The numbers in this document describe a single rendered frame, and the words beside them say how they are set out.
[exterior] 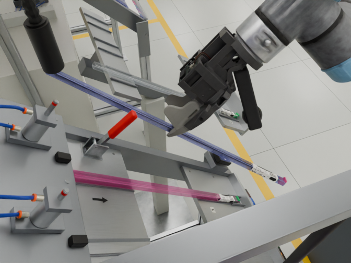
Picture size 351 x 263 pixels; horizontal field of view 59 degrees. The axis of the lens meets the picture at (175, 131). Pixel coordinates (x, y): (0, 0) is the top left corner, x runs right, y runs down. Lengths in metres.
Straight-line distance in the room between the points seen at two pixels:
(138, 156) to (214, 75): 0.23
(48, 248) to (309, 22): 0.44
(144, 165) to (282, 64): 1.86
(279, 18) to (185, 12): 2.35
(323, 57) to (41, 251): 0.46
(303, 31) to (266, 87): 1.69
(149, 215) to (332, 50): 1.24
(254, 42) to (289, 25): 0.05
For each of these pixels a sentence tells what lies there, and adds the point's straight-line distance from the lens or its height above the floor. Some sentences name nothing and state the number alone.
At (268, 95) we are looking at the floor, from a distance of 2.15.
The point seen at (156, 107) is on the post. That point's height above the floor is 0.78.
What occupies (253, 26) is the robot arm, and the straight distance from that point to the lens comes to 0.51.
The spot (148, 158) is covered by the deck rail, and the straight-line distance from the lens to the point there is 0.65.
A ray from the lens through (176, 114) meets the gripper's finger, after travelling 0.55.
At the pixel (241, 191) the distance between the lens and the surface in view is 0.85.
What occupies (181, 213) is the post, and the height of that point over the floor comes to 0.01.
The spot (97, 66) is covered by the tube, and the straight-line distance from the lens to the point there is 0.67.
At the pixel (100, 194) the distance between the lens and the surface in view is 0.50.
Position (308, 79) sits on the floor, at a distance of 2.35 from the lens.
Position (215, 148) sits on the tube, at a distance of 0.61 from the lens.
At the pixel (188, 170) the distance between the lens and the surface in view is 0.73.
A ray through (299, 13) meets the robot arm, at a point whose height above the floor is 1.22.
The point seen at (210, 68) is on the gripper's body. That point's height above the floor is 1.13.
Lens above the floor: 1.47
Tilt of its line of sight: 52 degrees down
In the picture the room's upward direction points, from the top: straight up
